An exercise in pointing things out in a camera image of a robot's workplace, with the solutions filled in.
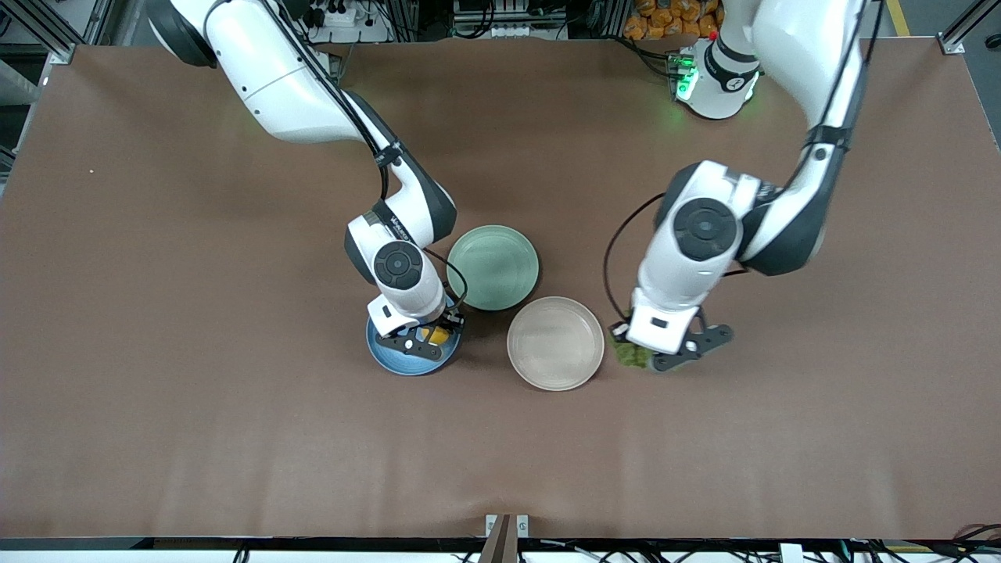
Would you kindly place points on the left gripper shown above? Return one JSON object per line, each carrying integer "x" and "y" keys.
{"x": 615, "y": 335}

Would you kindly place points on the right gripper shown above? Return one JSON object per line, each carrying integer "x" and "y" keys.
{"x": 451, "y": 320}

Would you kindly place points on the yellow lemon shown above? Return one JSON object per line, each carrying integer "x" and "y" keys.
{"x": 436, "y": 336}

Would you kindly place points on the green lettuce leaf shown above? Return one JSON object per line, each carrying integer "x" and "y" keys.
{"x": 632, "y": 356}

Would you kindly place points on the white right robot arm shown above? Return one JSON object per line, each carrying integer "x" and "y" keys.
{"x": 274, "y": 78}

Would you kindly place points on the blue round plate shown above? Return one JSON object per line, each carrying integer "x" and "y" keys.
{"x": 391, "y": 362}

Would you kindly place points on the light green round plate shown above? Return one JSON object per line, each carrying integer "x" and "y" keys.
{"x": 494, "y": 267}

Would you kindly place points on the beige round plate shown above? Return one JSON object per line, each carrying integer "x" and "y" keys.
{"x": 555, "y": 344}

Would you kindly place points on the orange snack bags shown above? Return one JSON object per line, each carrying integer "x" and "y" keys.
{"x": 665, "y": 17}

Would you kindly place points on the white power strip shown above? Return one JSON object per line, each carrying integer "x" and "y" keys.
{"x": 332, "y": 16}

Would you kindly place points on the metal table edge bracket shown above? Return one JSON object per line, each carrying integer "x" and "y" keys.
{"x": 507, "y": 536}

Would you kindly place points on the aluminium frame profile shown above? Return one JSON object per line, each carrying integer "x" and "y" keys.
{"x": 970, "y": 27}
{"x": 47, "y": 27}

